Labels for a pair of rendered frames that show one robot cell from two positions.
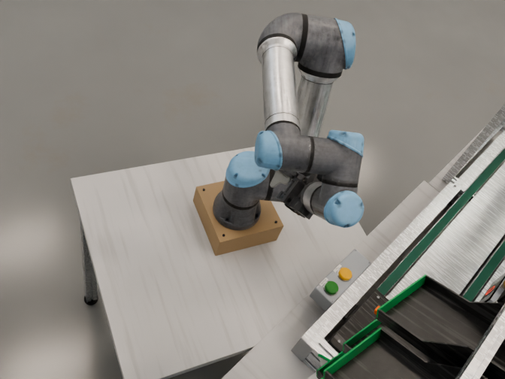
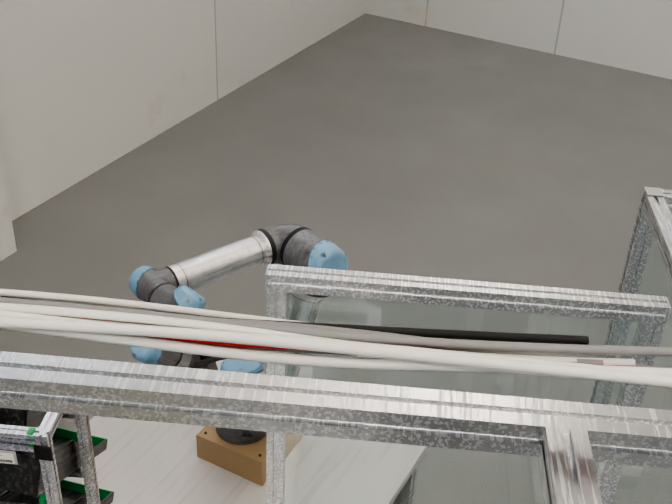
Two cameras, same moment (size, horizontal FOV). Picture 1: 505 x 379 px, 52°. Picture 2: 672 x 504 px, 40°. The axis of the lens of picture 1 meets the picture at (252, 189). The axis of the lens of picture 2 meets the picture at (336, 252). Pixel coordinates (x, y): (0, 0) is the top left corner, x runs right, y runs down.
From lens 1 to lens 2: 195 cm
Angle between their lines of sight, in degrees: 51
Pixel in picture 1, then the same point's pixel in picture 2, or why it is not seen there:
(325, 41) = (297, 251)
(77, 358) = not seen: outside the picture
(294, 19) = (290, 227)
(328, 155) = (161, 296)
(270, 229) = (248, 457)
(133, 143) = not seen: hidden behind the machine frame
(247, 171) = (232, 364)
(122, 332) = not seen: hidden behind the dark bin
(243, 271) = (201, 482)
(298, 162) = (144, 293)
